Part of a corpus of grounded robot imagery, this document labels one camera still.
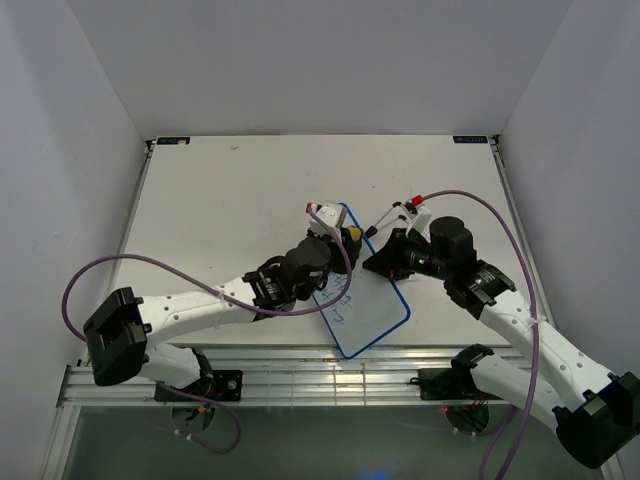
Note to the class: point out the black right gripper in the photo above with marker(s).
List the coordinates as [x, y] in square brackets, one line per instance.
[387, 260]

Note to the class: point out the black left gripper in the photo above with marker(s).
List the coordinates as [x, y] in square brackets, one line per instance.
[352, 248]

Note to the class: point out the yellow whiteboard eraser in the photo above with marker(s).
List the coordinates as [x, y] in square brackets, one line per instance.
[355, 233]

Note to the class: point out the blue framed small whiteboard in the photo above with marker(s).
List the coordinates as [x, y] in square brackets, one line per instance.
[371, 308]

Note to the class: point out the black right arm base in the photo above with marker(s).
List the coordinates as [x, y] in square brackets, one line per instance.
[447, 384]

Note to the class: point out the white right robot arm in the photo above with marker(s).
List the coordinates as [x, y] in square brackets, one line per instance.
[593, 411]

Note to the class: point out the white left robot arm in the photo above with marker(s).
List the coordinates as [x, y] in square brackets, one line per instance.
[130, 335]

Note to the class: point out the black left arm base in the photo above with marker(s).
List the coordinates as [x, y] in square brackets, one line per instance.
[219, 386]

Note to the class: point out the black whiteboard stand foot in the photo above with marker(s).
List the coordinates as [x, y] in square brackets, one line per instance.
[371, 231]

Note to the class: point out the blue label sticker right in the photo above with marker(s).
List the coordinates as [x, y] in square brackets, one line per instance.
[470, 139]

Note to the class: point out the blue label sticker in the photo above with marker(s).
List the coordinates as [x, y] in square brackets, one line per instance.
[470, 139]
[178, 141]

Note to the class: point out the blue label sticker left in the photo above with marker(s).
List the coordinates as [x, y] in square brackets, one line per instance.
[178, 141]

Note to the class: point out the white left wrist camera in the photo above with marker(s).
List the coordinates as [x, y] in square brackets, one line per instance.
[326, 217]

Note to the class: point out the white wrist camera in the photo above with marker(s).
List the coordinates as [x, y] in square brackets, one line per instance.
[326, 217]
[418, 216]

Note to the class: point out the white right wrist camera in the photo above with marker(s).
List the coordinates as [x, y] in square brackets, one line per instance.
[418, 216]

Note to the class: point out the aluminium table frame rails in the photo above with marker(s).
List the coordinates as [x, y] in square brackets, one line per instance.
[287, 377]

